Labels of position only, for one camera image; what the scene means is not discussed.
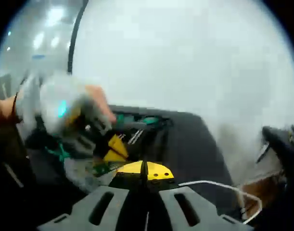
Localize row of silver hex keys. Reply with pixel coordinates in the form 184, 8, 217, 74
127, 129, 144, 145

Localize green handled pliers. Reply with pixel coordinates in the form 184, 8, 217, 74
44, 141, 71, 162

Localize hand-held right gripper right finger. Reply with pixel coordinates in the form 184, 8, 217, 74
143, 161, 255, 231

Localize row of green screwdrivers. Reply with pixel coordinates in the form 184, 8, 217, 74
114, 113, 162, 127

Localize thin black tool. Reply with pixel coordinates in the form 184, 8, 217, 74
140, 159, 149, 181

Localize black wristband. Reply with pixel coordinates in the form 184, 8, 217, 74
12, 92, 20, 120

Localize person's left hand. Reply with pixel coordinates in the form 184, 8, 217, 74
85, 84, 116, 126

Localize glass partition black frame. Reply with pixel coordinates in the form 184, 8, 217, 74
0, 0, 89, 82

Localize white cable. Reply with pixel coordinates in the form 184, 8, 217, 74
178, 180, 263, 225

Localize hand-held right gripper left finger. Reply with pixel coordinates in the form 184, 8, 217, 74
37, 161, 147, 231

